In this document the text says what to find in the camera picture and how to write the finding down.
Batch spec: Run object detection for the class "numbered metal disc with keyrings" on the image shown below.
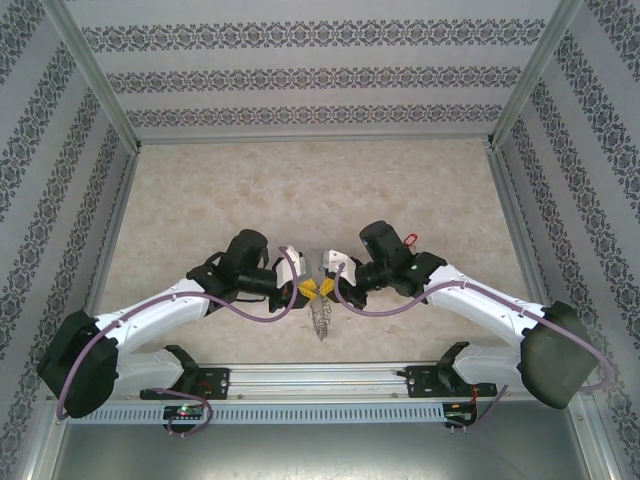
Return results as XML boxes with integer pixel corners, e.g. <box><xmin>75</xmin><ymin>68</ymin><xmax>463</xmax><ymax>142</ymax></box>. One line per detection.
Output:
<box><xmin>303</xmin><ymin>295</ymin><xmax>335</xmax><ymax>345</ymax></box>

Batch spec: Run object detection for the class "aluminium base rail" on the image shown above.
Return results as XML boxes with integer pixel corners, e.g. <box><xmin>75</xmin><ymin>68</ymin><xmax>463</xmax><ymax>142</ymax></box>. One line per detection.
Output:
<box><xmin>48</xmin><ymin>363</ymin><xmax>506</xmax><ymax>401</ymax></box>

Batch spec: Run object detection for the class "slotted grey cable duct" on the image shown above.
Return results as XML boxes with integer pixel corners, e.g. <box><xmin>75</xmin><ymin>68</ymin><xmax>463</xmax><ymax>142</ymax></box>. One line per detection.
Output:
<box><xmin>67</xmin><ymin>401</ymin><xmax>447</xmax><ymax>427</ymax></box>

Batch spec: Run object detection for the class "aluminium side rail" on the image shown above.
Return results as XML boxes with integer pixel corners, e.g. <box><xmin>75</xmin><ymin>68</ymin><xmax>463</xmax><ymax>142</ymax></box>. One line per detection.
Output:
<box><xmin>82</xmin><ymin>147</ymin><xmax>140</xmax><ymax>314</ymax></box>
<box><xmin>487</xmin><ymin>144</ymin><xmax>559</xmax><ymax>326</ymax></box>

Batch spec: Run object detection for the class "aluminium frame post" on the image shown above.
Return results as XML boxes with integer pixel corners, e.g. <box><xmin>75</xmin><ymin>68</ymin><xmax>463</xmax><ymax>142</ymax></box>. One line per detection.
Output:
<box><xmin>40</xmin><ymin>0</ymin><xmax>142</xmax><ymax>151</ymax></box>
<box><xmin>488</xmin><ymin>0</ymin><xmax>585</xmax><ymax>147</ymax></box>

